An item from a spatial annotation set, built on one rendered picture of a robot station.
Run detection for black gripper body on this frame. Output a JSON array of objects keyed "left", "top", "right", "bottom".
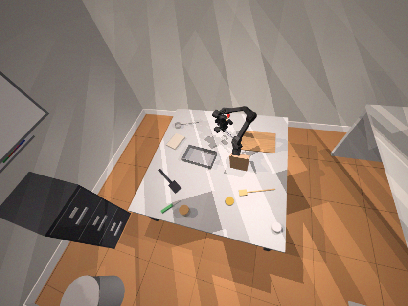
[{"left": 214, "top": 119, "right": 233, "bottom": 133}]

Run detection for grey cylindrical container with tan lid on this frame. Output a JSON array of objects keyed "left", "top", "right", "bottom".
[{"left": 179, "top": 205, "right": 190, "bottom": 217}]

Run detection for black spatula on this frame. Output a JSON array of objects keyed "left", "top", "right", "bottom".
[{"left": 158, "top": 169, "right": 181, "bottom": 194}]

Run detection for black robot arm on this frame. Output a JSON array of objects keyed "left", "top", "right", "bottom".
[{"left": 212, "top": 106, "right": 257, "bottom": 156}]

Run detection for yellow flat disc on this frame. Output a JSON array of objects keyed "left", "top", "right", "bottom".
[{"left": 226, "top": 197, "right": 234, "bottom": 206}]

